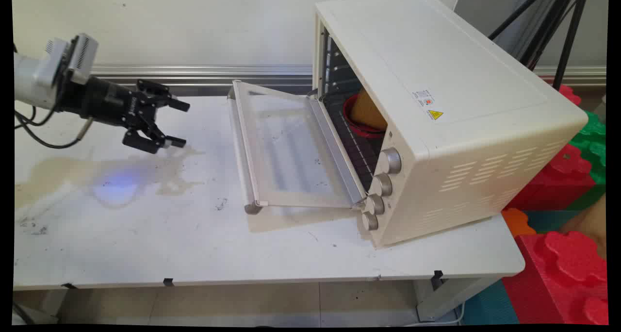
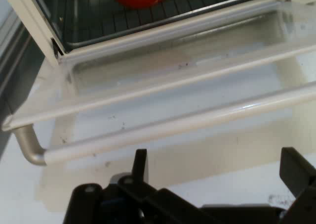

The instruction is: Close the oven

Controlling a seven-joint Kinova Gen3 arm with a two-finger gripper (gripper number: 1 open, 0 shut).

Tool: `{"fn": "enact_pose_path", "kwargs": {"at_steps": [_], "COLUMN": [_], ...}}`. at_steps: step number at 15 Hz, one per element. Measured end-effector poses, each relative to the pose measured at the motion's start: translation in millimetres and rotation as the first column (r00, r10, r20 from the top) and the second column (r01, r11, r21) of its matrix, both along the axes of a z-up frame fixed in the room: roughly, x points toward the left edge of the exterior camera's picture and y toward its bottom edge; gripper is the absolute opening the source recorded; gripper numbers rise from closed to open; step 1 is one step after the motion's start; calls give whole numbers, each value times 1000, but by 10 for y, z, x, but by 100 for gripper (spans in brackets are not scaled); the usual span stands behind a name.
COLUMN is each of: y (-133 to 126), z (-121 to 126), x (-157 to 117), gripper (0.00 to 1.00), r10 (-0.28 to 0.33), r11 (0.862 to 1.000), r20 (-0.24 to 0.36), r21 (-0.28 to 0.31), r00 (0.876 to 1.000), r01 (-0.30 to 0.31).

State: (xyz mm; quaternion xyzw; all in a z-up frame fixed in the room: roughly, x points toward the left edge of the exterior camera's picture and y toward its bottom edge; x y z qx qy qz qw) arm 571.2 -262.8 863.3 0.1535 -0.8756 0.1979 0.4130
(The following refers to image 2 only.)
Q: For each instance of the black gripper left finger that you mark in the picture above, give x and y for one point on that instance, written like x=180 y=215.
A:
x=138 y=199

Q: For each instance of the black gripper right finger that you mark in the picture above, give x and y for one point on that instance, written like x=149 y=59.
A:
x=303 y=184

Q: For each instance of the metal oven rack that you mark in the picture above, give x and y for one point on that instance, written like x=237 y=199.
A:
x=98 y=18

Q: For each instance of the cream toaster oven body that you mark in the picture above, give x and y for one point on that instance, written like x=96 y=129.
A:
x=33 y=18

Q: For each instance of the aluminium rail along wall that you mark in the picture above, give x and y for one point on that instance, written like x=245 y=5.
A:
x=17 y=73

